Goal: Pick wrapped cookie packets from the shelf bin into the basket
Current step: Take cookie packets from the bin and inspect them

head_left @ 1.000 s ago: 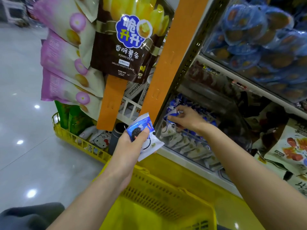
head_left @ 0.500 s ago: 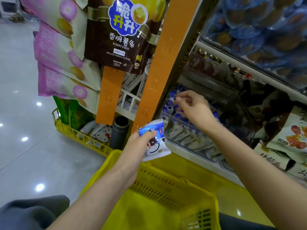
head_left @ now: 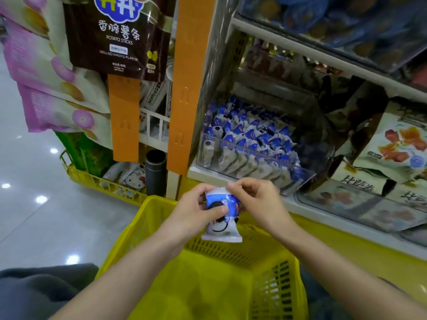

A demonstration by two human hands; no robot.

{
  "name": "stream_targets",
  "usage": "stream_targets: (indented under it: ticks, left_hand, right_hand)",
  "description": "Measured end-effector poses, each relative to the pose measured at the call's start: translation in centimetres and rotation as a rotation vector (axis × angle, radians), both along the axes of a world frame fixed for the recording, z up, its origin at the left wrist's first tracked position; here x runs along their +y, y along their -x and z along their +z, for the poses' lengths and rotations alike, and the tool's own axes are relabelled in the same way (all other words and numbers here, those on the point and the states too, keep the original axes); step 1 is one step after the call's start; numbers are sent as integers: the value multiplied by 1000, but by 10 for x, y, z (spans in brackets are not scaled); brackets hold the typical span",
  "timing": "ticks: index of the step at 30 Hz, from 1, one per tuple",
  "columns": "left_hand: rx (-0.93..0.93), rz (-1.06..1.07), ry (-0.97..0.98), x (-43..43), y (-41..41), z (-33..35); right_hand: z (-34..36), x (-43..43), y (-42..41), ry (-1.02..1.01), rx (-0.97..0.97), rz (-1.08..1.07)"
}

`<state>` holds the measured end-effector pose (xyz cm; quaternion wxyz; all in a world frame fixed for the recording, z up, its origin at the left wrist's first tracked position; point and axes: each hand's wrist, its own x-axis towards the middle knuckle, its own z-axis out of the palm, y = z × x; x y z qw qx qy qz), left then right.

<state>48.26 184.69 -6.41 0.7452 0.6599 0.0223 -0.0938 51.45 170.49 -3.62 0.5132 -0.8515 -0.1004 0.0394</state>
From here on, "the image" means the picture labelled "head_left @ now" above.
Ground row of fruit print bags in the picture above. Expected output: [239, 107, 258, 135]
[300, 100, 427, 247]

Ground orange shelf post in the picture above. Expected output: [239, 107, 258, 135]
[167, 0, 220, 176]

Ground orange hanging strip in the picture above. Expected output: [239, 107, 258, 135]
[108, 75, 142, 163]

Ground green snack bags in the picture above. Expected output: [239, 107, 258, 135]
[55, 131, 116, 177]

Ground white cartoon print packet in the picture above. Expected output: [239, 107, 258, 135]
[107, 162, 148, 192]

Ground black potato stick bag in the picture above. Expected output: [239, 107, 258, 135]
[63, 0, 177, 83]

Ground person's left forearm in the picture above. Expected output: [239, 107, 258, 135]
[50, 230, 184, 320]

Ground yellow plastic shopping basket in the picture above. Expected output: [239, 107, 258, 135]
[97, 194, 310, 320]

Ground yellow floor basket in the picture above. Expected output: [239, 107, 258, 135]
[60, 151, 168, 207]

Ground pile of blue snack packets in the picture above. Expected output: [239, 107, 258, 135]
[200, 95, 308, 194]

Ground person's right hand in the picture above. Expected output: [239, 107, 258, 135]
[227, 176, 294, 239]

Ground row of small brown packets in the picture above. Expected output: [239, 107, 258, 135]
[242, 38, 328, 91]

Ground store shelf with yellow base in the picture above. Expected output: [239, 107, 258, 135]
[167, 0, 427, 311]

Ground white card packet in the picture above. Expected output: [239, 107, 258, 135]
[141, 76, 171, 114]

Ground person's left hand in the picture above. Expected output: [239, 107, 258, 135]
[157, 183, 231, 254]

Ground grey trousers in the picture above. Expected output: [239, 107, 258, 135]
[0, 263, 427, 320]

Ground white wire rack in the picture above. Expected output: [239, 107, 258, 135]
[139, 106, 171, 154]

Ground person's right forearm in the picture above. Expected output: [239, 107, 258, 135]
[274, 220, 427, 320]

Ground dark grey cylinder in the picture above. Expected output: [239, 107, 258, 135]
[145, 149, 169, 197]

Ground purple white snack bag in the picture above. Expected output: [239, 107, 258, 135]
[0, 0, 73, 72]
[16, 83, 114, 149]
[3, 20, 111, 114]

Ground blue white snack packet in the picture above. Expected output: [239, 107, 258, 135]
[201, 187, 244, 244]

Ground clear plastic bin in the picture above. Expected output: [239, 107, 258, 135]
[193, 66, 338, 197]
[297, 176, 427, 249]

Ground pile of blue jelly cups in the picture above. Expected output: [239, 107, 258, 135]
[240, 0, 427, 71]

